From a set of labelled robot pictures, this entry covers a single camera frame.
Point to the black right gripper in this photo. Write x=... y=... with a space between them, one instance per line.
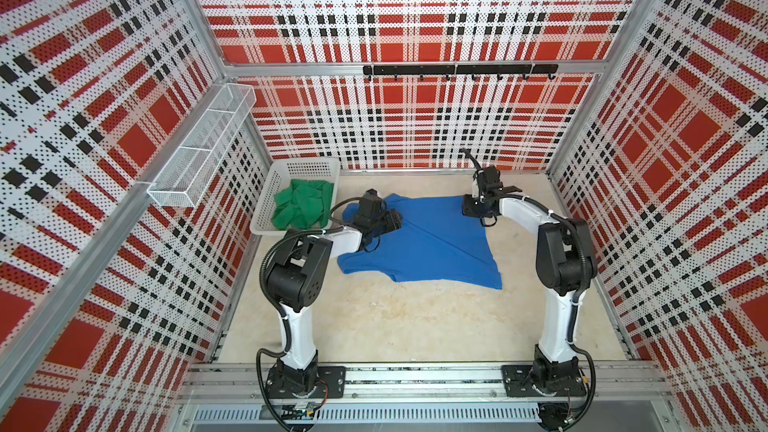
x=467 y=209

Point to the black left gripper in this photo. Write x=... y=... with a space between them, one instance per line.
x=392 y=222

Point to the blue tank top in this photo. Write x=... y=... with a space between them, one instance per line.
x=435 y=242

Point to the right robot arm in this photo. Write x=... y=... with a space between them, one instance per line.
x=564 y=262

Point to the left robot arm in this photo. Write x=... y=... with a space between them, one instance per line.
x=293 y=272

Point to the green tank top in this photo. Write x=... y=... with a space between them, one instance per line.
x=303 y=205

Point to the white plastic laundry basket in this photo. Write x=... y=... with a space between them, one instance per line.
x=279 y=176

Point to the black wall hook rail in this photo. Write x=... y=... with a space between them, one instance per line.
x=524 y=70

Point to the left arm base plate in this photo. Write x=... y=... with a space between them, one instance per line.
x=316 y=382

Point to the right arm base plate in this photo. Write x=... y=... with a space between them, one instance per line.
x=537 y=380

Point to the white wire wall shelf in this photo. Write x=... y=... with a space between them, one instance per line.
x=186 y=176

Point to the aluminium front rail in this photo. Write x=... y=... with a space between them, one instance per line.
x=429 y=382

